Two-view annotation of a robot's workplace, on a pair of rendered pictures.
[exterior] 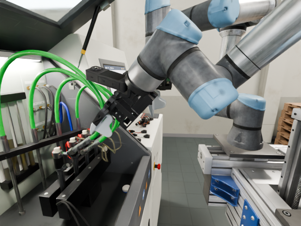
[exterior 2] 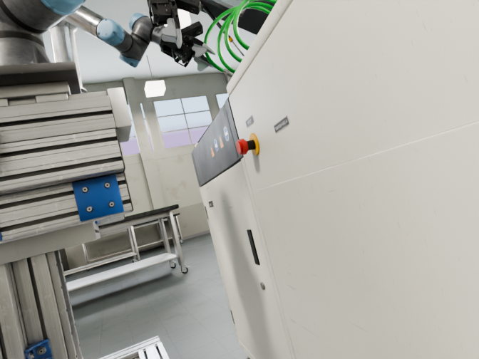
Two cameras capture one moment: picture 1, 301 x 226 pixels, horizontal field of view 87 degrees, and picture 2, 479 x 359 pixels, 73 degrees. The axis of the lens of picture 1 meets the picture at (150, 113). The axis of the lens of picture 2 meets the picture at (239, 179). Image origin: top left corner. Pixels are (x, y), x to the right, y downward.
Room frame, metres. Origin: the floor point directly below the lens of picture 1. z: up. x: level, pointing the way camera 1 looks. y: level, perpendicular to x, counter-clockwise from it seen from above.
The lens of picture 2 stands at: (1.50, -0.40, 0.69)
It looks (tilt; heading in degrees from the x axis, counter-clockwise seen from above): 4 degrees up; 153
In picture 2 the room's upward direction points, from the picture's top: 14 degrees counter-clockwise
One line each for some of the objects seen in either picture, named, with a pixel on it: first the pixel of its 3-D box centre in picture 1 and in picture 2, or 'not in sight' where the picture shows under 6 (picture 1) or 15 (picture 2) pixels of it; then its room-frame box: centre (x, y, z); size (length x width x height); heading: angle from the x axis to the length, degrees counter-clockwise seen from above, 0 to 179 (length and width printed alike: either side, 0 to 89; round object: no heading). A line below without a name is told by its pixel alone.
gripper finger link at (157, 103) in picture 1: (156, 104); (170, 37); (0.52, -0.02, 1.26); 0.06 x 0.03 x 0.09; 81
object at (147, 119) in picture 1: (144, 120); not in sight; (1.17, 0.04, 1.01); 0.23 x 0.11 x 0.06; 171
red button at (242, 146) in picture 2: (157, 166); (246, 145); (0.87, -0.04, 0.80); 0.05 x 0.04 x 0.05; 171
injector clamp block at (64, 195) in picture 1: (84, 182); not in sight; (0.59, 0.29, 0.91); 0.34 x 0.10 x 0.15; 171
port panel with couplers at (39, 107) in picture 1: (41, 106); not in sight; (0.75, 0.53, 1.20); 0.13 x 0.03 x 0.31; 171
